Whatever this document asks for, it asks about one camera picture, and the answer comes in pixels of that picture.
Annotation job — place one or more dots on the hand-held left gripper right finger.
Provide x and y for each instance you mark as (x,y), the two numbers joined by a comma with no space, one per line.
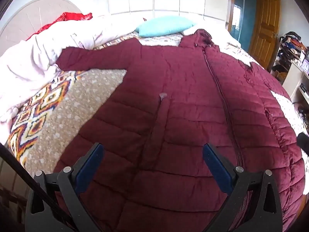
(217,164)

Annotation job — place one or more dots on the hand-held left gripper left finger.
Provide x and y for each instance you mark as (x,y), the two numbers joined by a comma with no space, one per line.
(89,164)

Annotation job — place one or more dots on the maroon quilted puffer jacket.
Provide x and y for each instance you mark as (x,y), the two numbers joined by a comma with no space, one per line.
(183,89)

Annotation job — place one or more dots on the patterned beige bedspread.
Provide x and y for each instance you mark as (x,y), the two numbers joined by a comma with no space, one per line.
(72,116)

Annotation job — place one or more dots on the dark object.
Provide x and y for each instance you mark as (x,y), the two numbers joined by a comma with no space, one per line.
(303,141)

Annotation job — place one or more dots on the white cabinet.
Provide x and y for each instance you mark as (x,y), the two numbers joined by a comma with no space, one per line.
(293,79)

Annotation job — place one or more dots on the pale pink duvet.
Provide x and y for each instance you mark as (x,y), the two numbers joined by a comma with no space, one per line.
(29,60)

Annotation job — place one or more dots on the cluttered shoe rack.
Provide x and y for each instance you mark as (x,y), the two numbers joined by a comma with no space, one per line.
(286,50)

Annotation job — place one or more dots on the wooden door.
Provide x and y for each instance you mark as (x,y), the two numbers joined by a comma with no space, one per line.
(264,29)

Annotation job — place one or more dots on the teal pillow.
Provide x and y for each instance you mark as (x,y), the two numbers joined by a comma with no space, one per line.
(164,26)

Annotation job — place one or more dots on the red blanket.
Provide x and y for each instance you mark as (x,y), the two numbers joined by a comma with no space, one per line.
(72,17)

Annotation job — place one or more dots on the beige round headboard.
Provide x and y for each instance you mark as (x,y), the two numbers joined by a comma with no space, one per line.
(31,17)

